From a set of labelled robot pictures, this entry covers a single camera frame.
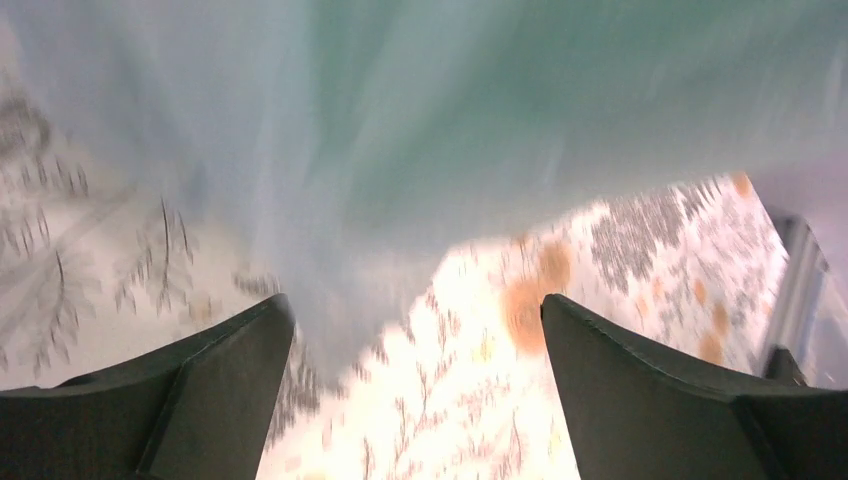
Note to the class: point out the light blue plastic trash bag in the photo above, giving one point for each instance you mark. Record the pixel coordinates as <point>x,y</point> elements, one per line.
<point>351,143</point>

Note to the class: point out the floral patterned table mat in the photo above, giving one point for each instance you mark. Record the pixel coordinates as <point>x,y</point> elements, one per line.
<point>95,272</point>

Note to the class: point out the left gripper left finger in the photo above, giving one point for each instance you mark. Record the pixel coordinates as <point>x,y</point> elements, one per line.
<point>198,408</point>

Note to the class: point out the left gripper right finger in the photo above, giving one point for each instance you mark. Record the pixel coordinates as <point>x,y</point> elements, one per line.
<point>637,409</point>

